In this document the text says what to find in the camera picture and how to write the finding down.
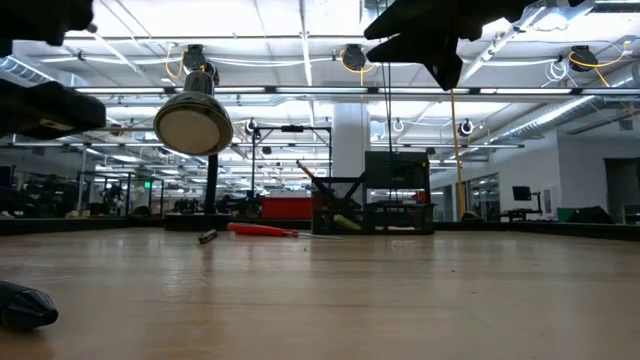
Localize orange pencil pink eraser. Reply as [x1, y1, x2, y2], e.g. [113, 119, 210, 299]
[295, 159, 317, 181]

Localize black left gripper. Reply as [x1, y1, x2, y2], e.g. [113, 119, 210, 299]
[0, 0, 96, 47]

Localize black camera rig frame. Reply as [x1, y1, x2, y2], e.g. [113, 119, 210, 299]
[251, 124, 334, 181]

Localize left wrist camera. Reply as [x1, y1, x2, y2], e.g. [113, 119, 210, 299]
[0, 79, 107, 141]

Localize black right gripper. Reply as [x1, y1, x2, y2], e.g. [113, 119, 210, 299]
[363, 0, 586, 92]

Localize black computer tower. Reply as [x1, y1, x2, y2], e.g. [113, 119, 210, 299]
[364, 151, 431, 206]

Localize black monitor on stand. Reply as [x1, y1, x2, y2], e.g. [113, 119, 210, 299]
[499, 185, 545, 222]

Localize metal desk lamp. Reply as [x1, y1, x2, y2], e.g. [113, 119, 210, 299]
[153, 62, 235, 232]

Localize black bag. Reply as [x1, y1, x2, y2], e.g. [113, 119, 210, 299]
[567, 205, 617, 225]

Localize black mesh desk organizer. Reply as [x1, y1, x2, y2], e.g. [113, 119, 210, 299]
[311, 172, 436, 236]

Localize red storage cabinet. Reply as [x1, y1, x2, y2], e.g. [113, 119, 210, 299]
[260, 196, 315, 221]

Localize yellow hanging cable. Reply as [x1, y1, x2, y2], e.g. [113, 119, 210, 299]
[448, 88, 465, 221]

